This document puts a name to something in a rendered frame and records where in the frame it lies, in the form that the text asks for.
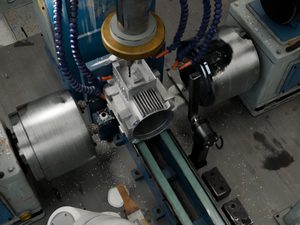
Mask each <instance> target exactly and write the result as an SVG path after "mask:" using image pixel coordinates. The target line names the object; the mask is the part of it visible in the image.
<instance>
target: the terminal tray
mask: <svg viewBox="0 0 300 225"><path fill-rule="evenodd" d="M116 63H118V65H116ZM112 70H113V77H114V78H115V82H117V84H118V87H120V90H121V92H122V93H123V95H124V96H125V98H126V101H129V102H130V101H131V100H132V97H133V98H134V95H136V96H137V93H138V95H140V93H141V94H142V92H144V93H145V90H146V92H147V90H149V91H150V89H151V90H152V88H153V89H154V91H156V82H157V79H156V77H155V75H154V74H153V72H152V71H151V69H150V68H149V66H148V65H147V63H146V62H145V60H144V59H141V60H134V61H133V65H132V66H131V67H130V72H131V74H130V75H131V77H129V67H127V66H126V64H125V59H122V60H119V61H116V62H114V63H112ZM151 76H152V77H153V78H152V79H151V78H150V77H151ZM129 85H131V87H129Z"/></svg>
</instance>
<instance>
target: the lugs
mask: <svg viewBox="0 0 300 225"><path fill-rule="evenodd" d="M110 76H111V77H112V79H109V80H107V82H108V84H113V83H114V82H115V78H114V77H113V75H109V76H108V77H110ZM164 106H165V107H166V109H167V110H172V109H173V108H174V107H175V106H174V104H173V103H172V102H171V101H167V102H166V103H165V104H164ZM129 121H130V123H131V125H137V124H138V123H139V122H140V119H139V117H138V116H135V115H133V116H132V117H131V118H130V119H129ZM171 126H172V124H171V123H170V125H169V126H168V127H167V128H166V129H169V128H170V127H171ZM139 141H140V140H136V139H132V140H131V142H132V143H138V142H139Z"/></svg>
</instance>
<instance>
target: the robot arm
mask: <svg viewBox="0 0 300 225"><path fill-rule="evenodd" d="M47 225H137V224H135V223H134V222H132V221H130V220H127V219H124V218H121V217H120V215H119V214H117V213H115V212H101V213H98V212H91V211H88V210H83V209H79V208H74V207H70V206H64V207H61V208H58V209H57V210H56V211H54V212H53V214H52V215H51V216H50V218H49V220H48V223H47Z"/></svg>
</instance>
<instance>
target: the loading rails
mask: <svg viewBox="0 0 300 225"><path fill-rule="evenodd" d="M114 116H115V115H114ZM116 125H117V131H118V133H117V134H115V135H113V136H112V139H113V141H114V143H115V145H116V146H118V145H120V144H122V143H124V144H125V145H126V147H127V149H128V151H129V152H130V154H131V156H132V158H133V160H134V161H135V163H136V165H137V168H135V169H133V170H131V174H132V176H133V178H134V180H135V181H138V180H140V179H142V178H144V179H145V181H146V183H147V185H148V186H149V188H150V190H151V192H152V194H153V195H154V197H155V199H156V201H157V203H158V204H159V205H158V206H156V207H154V208H152V210H151V211H152V213H153V215H154V217H155V218H156V220H159V219H160V218H162V217H164V216H165V217H166V219H167V220H168V222H169V224H170V225H231V224H230V222H229V220H228V219H227V217H226V216H225V214H224V213H223V211H222V209H221V208H220V206H219V205H218V203H217V202H216V200H215V198H214V197H213V195H212V194H211V192H210V191H209V189H208V187H207V186H206V184H205V183H204V181H203V179H202V178H201V176H200V175H199V173H198V172H197V170H196V168H195V167H194V165H193V164H192V162H191V160H190V159H189V157H188V156H187V154H186V153H185V151H184V150H183V148H182V146H181V145H180V143H179V142H178V140H177V139H176V137H175V135H174V134H173V132H172V131H171V129H170V128H169V129H165V130H163V131H162V133H160V134H158V135H157V136H156V135H155V137H153V138H152V140H153V141H154V143H155V145H156V146H157V148H158V150H159V152H160V153H161V155H162V156H163V158H164V160H165V161H166V163H167V165H168V166H169V167H168V168H166V169H164V170H161V169H160V167H159V166H158V164H157V162H156V161H155V159H154V157H153V155H152V154H151V152H150V150H149V149H148V147H147V145H146V143H145V142H144V141H142V140H140V141H139V142H138V143H132V142H131V140H130V141H129V140H128V138H127V137H126V136H124V137H122V135H121V133H120V131H119V126H120V124H119V122H118V120H117V119H116ZM174 180H177V181H178V183H179V185H180V186H181V188H182V190H183V192H184V193H185V195H186V196H187V198H188V200H189V201H190V203H191V205H192V206H193V208H194V210H195V211H196V213H197V215H198V216H199V219H198V220H196V221H194V222H191V220H190V218H189V217H188V215H187V213H186V212H185V210H184V208H183V207H182V205H181V203H180V201H179V200H178V198H177V196H176V194H175V193H174V191H173V189H172V188H171V186H170V184H169V183H170V182H172V181H174Z"/></svg>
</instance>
